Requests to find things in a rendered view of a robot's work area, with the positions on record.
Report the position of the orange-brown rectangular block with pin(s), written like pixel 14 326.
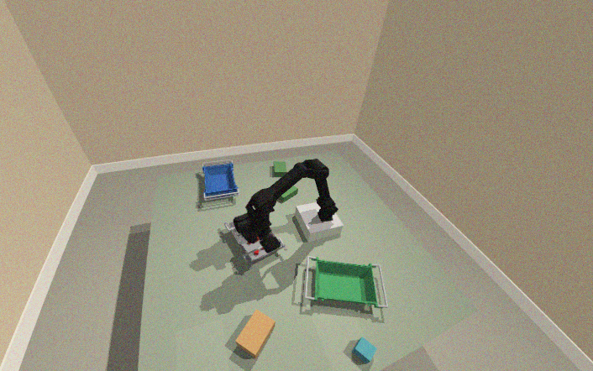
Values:
pixel 255 334

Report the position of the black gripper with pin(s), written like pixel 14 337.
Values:
pixel 269 243

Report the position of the green block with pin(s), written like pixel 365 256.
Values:
pixel 288 194
pixel 279 168

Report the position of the small teal block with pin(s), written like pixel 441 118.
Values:
pixel 364 350

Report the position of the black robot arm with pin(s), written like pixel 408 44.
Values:
pixel 264 200

